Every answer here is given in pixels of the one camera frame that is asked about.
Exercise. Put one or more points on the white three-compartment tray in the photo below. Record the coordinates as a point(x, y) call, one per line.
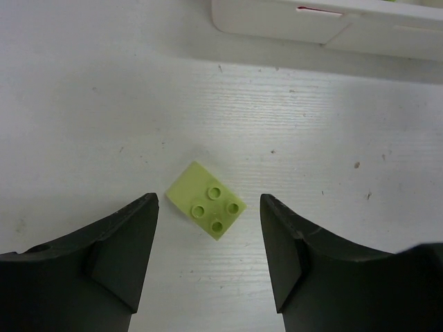
point(411, 29)

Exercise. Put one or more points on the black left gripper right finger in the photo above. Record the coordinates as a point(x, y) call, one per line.
point(323, 282)

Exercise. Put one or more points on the green square lego plate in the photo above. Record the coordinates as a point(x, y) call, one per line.
point(205, 200)

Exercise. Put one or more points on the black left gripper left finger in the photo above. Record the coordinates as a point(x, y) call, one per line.
point(89, 280)

